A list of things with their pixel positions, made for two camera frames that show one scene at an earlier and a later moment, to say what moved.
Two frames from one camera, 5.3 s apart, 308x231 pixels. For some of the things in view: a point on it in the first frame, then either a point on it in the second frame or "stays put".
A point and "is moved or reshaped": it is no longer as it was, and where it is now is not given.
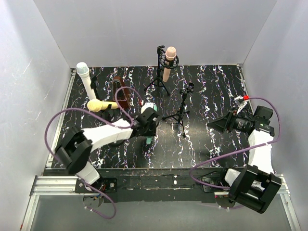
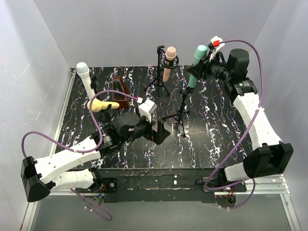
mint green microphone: x=149 y=139 is moved or reshaped
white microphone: x=83 y=70 stays put
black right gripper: x=230 y=122 -> x=203 y=68
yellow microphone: x=96 y=106 stays put
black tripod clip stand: x=189 y=88 stays put
